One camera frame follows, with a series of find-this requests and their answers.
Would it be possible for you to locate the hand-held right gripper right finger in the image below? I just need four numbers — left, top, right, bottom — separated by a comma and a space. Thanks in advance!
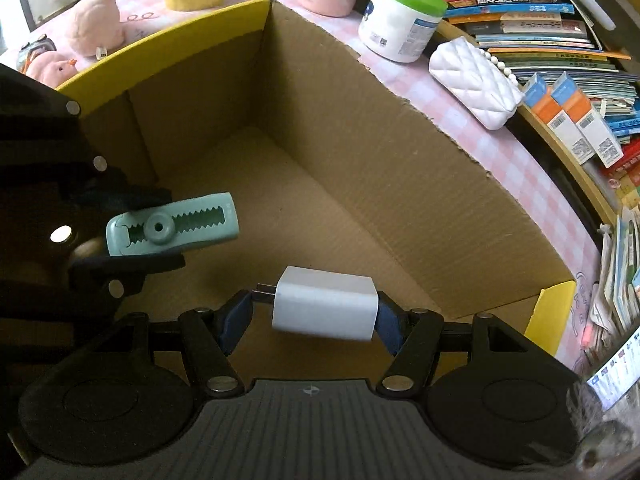
374, 292, 545, 397

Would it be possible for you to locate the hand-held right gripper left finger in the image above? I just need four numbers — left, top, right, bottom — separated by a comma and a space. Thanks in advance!
97, 290, 256, 399

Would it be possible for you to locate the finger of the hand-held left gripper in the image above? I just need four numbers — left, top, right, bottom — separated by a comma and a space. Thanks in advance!
0, 220, 187, 322
0, 64, 174, 219

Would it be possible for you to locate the white charger plug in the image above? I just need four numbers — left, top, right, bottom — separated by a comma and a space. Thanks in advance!
252, 265, 379, 342

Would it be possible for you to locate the small pink plush toy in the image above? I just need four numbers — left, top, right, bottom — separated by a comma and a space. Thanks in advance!
25, 50, 79, 86

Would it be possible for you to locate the large pink plush toy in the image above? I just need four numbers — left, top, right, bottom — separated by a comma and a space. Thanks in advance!
64, 0, 127, 58

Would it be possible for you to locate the cardboard box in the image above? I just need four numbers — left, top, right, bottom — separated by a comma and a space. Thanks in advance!
55, 0, 579, 411

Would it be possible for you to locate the pink checked tablecloth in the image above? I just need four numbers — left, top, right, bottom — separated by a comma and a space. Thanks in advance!
0, 0, 603, 376

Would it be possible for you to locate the grey furry object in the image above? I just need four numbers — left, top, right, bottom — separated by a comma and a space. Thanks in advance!
565, 380, 640, 476

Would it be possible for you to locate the pile of notebooks and papers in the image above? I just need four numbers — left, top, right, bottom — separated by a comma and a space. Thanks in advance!
582, 205, 640, 363

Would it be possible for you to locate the wooden bookshelf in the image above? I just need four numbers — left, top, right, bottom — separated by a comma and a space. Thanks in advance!
435, 0, 640, 233

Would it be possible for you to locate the white quilted purse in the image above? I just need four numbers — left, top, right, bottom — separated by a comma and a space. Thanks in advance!
428, 37, 526, 131

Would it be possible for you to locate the orange and blue carton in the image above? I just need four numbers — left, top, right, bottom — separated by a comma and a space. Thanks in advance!
550, 71, 626, 169
522, 72, 598, 166

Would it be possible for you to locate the white jar with green lid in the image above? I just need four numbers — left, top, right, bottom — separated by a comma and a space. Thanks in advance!
358, 0, 449, 64

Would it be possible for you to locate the row of colourful books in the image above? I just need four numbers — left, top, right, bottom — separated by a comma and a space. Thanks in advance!
370, 0, 640, 151

